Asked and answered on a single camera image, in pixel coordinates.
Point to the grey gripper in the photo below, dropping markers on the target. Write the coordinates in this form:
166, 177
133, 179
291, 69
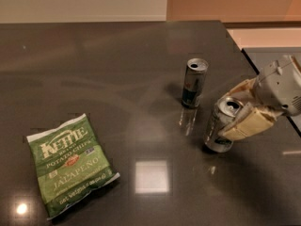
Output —
279, 88

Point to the slim silver Red Bull can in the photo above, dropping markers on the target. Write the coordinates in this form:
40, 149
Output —
196, 70

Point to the silver green 7up can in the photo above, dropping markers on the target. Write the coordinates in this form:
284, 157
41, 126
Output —
223, 113

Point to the green Kettle chips bag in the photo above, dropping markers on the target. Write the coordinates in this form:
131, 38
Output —
70, 164

